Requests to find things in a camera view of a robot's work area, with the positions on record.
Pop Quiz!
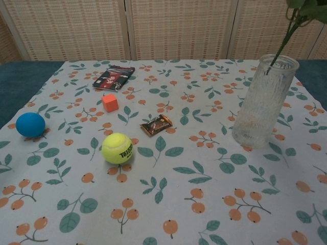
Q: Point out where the orange foam cube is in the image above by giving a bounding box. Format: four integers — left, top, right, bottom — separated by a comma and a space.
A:
102, 93, 120, 112

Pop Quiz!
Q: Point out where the woven bamboo folding screen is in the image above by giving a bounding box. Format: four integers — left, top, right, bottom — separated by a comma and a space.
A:
0, 0, 327, 64

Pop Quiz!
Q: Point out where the clear textured glass vase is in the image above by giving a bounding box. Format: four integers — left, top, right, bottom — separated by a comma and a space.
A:
231, 54, 300, 149

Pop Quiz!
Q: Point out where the floral print tablecloth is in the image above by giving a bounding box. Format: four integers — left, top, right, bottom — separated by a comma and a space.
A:
0, 59, 327, 245

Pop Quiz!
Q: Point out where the black red snack packet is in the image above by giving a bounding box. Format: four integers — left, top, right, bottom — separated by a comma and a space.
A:
92, 65, 136, 91

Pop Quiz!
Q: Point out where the pink flower bouquet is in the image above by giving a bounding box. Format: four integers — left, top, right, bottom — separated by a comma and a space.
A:
265, 0, 327, 76

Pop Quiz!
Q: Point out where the brown snack packet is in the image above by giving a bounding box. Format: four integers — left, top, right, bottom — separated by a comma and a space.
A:
139, 114, 173, 137

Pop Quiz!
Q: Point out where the yellow tennis ball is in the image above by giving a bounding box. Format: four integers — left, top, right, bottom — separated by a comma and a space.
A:
101, 132, 134, 164

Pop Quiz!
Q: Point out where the blue rubber ball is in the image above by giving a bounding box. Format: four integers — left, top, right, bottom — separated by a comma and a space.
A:
15, 112, 46, 137

